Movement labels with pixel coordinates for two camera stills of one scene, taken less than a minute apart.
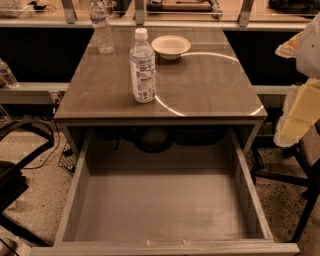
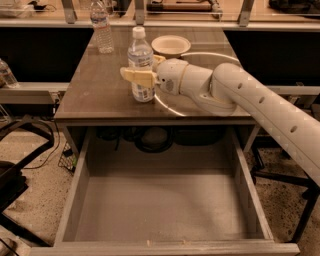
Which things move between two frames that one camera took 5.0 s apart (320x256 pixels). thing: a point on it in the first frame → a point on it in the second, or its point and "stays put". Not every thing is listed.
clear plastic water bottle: [100, 12] stays put
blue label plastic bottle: [143, 69] stays put
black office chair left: [13, 181] stays put
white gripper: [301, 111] → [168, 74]
